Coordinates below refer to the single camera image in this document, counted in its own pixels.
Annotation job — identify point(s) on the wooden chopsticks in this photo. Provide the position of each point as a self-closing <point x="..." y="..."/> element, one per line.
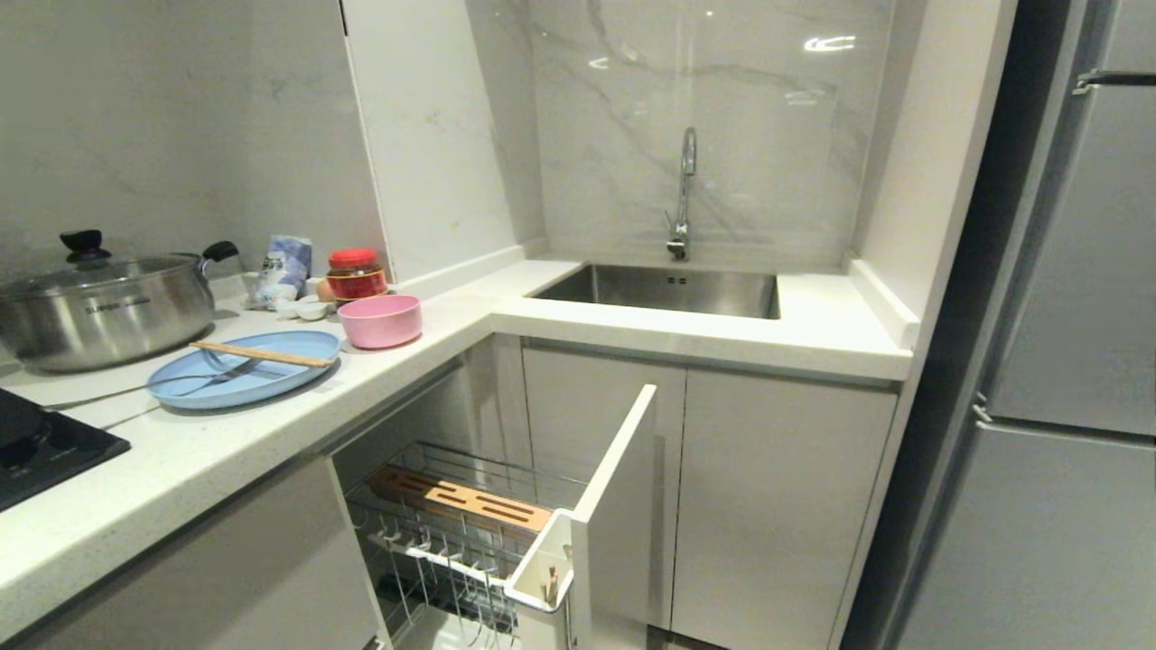
<point x="262" y="354"/>

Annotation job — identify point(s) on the metal fork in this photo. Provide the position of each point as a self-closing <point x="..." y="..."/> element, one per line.
<point x="217" y="376"/>

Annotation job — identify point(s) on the stainless steel sink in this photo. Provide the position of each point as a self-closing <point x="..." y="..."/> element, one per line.
<point x="664" y="289"/>

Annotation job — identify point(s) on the white cabinet door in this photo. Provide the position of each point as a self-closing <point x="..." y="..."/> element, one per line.
<point x="777" y="510"/>
<point x="208" y="569"/>
<point x="601" y="487"/>

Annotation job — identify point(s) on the black cooktop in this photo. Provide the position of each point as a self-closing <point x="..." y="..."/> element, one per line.
<point x="45" y="451"/>

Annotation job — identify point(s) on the pink bowl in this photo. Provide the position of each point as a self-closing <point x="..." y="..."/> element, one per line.
<point x="379" y="322"/>

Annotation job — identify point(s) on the blue white plastic bag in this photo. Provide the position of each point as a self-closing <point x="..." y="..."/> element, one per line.
<point x="284" y="268"/>

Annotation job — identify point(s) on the blue oval plate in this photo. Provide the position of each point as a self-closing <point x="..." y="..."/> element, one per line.
<point x="257" y="375"/>

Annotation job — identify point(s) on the red lidded sauce jar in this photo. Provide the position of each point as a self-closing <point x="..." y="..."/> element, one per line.
<point x="355" y="275"/>

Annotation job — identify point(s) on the silver refrigerator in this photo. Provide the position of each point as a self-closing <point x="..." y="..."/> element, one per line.
<point x="1039" y="361"/>

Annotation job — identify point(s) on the white drawer front panel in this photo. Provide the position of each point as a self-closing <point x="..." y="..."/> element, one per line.
<point x="619" y="524"/>

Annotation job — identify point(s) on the glass pot lid black knob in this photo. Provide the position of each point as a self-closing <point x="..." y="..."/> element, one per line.
<point x="99" y="271"/>

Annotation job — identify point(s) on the brown egg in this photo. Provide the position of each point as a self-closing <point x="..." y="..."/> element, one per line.
<point x="324" y="291"/>

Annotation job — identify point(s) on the stainless steel cooking pot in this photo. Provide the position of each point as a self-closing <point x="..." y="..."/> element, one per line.
<point x="108" y="316"/>

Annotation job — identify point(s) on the wooden knife block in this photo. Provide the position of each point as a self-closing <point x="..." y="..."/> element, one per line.
<point x="461" y="499"/>

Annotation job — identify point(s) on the chrome kitchen faucet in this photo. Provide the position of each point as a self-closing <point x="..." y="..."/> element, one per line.
<point x="684" y="199"/>

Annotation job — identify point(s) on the white utensil holder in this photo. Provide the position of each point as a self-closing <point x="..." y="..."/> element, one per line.
<point x="542" y="578"/>

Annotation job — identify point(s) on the small white dish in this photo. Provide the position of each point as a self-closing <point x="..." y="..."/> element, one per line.
<point x="285" y="308"/>
<point x="312" y="310"/>

